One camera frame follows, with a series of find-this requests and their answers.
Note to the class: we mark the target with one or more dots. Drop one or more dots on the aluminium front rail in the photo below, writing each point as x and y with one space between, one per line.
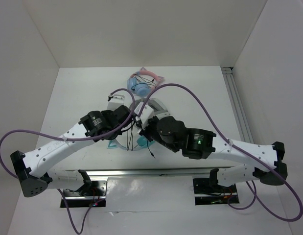
150 172

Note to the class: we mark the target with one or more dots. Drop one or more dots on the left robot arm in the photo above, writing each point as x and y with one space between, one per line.
35 171

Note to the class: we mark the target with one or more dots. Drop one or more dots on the aluminium side rail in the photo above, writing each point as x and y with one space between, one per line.
236 103

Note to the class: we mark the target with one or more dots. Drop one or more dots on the teal cat-ear headphones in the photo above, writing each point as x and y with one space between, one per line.
135 143

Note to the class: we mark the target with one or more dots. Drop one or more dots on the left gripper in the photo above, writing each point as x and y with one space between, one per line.
105 113

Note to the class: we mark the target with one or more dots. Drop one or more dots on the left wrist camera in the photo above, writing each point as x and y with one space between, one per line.
115 101

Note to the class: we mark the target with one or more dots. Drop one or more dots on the pink blue cat-ear headphones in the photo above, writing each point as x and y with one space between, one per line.
143 82

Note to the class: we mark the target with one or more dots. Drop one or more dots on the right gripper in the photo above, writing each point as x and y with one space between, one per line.
153 119

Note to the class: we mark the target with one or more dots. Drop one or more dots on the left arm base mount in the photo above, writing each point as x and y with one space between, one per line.
95 196

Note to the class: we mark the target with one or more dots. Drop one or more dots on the grey white headphones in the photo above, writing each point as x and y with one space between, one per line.
159 108

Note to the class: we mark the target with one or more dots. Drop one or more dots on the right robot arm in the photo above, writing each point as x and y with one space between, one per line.
255 162

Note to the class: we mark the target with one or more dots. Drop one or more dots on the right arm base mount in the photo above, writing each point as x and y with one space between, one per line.
205 194

